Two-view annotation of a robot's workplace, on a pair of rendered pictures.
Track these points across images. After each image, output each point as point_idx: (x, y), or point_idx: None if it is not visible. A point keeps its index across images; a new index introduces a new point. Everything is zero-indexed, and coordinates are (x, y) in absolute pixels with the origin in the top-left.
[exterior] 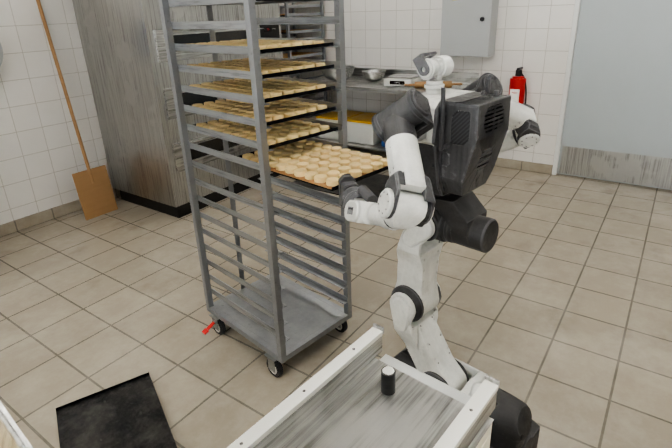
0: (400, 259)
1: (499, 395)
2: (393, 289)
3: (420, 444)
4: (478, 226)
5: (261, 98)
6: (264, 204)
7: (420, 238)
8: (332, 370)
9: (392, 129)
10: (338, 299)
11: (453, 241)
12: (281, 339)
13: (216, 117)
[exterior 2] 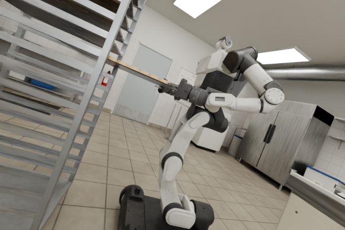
0: (177, 136)
1: (203, 204)
2: (166, 155)
3: None
4: (225, 120)
5: None
6: (91, 83)
7: (202, 123)
8: None
9: (254, 60)
10: (68, 171)
11: (212, 127)
12: (41, 218)
13: None
